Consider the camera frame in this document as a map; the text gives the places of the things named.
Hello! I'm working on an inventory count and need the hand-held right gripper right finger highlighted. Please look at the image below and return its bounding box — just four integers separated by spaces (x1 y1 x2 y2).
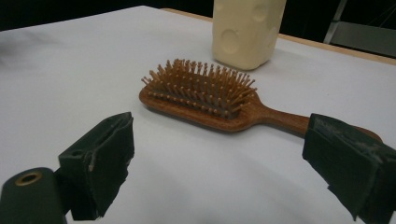
302 113 396 224

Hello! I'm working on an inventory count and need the cream ceramic holder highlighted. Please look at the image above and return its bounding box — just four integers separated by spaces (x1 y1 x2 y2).
211 0 288 71

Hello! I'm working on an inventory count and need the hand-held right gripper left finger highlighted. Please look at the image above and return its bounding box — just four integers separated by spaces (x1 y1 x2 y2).
58 111 135 221

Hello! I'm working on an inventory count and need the metal stand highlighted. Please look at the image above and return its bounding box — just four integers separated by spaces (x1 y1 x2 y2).
322 0 396 59

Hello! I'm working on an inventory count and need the wooden hairbrush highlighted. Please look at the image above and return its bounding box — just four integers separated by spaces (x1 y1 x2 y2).
138 58 383 143

